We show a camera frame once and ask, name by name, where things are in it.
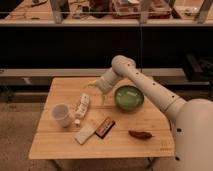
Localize green bowl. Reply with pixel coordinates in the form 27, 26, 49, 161
114, 85, 144, 111

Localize translucent plastic cup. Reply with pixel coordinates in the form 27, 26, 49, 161
51, 104, 71, 128

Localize orange black candy bar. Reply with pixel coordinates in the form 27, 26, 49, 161
95, 117, 115, 139

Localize long wooden shelf bench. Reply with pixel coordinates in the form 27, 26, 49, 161
0, 67, 213, 88

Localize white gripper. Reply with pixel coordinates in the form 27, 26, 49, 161
87, 68, 121, 105

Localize wooden table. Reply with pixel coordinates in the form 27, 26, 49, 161
29, 77, 174, 159

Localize white flat packet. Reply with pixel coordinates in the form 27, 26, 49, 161
74, 124, 96, 145

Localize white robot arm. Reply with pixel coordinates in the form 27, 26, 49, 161
91, 55, 213, 171

